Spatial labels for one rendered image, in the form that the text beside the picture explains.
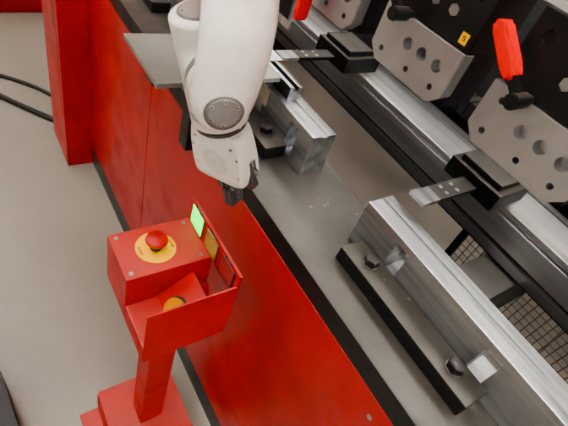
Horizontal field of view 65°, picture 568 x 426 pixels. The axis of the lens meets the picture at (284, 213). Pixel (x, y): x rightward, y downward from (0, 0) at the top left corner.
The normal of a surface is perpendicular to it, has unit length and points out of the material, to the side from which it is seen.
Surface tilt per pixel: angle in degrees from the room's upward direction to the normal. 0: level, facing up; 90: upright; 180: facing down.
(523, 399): 90
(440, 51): 90
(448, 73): 90
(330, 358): 90
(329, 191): 0
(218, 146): 100
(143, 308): 0
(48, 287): 0
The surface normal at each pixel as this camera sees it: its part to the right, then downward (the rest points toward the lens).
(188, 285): -0.25, -0.44
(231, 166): -0.46, 0.67
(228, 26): 0.20, 0.26
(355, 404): -0.82, 0.21
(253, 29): 0.44, 0.26
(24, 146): 0.27, -0.68
